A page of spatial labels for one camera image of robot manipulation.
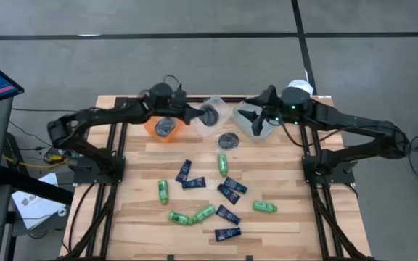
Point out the clear plastic bin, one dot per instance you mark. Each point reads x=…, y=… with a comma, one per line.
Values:
x=216, y=105

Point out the white disinfecting wipes canister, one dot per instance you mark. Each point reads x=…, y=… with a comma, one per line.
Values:
x=299, y=86

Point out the white printed papers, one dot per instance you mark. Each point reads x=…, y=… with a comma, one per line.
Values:
x=35, y=206

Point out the small green bottle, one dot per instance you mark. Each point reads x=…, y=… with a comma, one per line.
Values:
x=204, y=213
x=223, y=165
x=265, y=206
x=179, y=217
x=163, y=191

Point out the dark blue shave butter tube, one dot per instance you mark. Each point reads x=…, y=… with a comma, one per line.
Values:
x=227, y=214
x=227, y=233
x=193, y=183
x=183, y=170
x=235, y=185
x=228, y=194

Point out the orange plastic bin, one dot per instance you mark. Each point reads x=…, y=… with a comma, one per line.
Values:
x=151, y=130

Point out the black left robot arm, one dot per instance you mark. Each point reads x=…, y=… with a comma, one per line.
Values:
x=96, y=116

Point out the black frame strut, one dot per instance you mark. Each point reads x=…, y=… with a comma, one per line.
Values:
x=82, y=221
x=108, y=221
x=319, y=221
x=341, y=226

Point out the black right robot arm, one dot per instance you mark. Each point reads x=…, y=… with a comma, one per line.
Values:
x=357, y=125

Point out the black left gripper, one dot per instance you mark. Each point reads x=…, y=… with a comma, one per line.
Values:
x=182, y=110

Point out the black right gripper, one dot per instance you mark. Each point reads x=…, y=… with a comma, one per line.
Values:
x=272, y=113

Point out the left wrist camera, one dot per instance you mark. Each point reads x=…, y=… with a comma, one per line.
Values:
x=179, y=95

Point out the black frame rail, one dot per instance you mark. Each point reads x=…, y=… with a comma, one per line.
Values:
x=123, y=139
x=313, y=141
x=302, y=141
x=198, y=98
x=111, y=139

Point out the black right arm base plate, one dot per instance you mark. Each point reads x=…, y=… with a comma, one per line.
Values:
x=336, y=175

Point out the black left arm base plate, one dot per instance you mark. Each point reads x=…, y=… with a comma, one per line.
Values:
x=85, y=174

